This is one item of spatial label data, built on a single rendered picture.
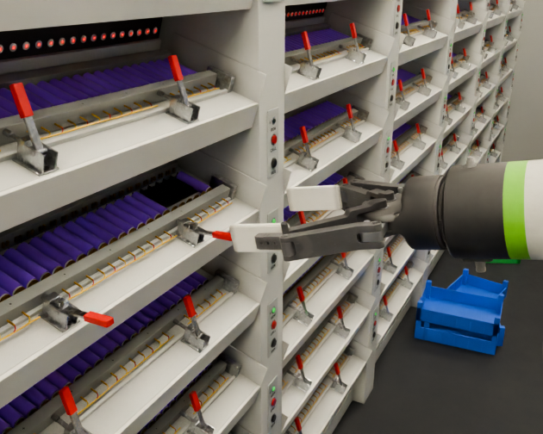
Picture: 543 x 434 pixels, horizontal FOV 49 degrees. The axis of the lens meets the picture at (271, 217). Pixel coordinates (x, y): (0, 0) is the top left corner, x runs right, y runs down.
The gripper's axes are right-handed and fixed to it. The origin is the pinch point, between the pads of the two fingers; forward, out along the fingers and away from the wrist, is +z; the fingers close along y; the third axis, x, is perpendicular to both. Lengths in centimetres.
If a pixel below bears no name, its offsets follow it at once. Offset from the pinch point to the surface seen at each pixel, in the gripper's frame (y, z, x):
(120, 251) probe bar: -0.9, 24.3, -4.0
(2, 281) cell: -16.0, 28.9, -1.8
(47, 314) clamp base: -15.2, 23.6, -6.3
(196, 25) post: 30.3, 25.7, 24.1
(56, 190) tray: -13.9, 17.6, 8.3
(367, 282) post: 100, 32, -55
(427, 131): 170, 28, -24
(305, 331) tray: 53, 29, -46
